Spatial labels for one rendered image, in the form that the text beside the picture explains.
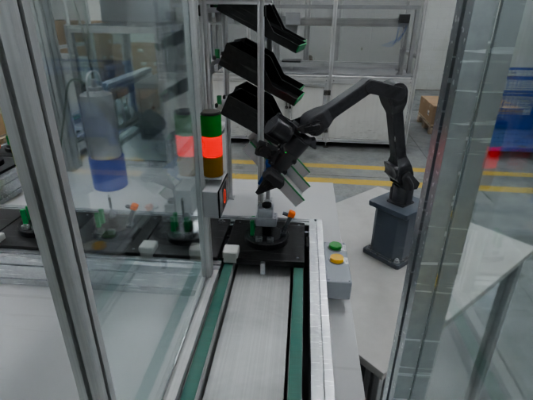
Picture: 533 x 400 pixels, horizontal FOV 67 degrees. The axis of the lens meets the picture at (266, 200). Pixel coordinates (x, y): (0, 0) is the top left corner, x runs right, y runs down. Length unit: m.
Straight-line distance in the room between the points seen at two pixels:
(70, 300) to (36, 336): 0.77
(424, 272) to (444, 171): 0.08
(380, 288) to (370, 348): 0.26
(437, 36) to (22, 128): 9.72
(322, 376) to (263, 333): 0.20
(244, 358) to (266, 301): 0.20
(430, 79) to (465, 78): 9.78
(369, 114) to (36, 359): 4.69
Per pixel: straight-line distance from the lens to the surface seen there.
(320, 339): 0.98
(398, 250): 1.40
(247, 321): 1.07
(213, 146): 0.96
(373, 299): 1.27
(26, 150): 0.43
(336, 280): 1.14
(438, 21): 9.95
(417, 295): 0.34
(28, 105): 0.41
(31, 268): 1.41
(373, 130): 5.37
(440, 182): 0.30
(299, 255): 1.21
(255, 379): 0.94
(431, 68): 10.03
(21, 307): 1.37
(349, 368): 1.06
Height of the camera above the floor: 1.63
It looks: 25 degrees down
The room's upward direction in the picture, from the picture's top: straight up
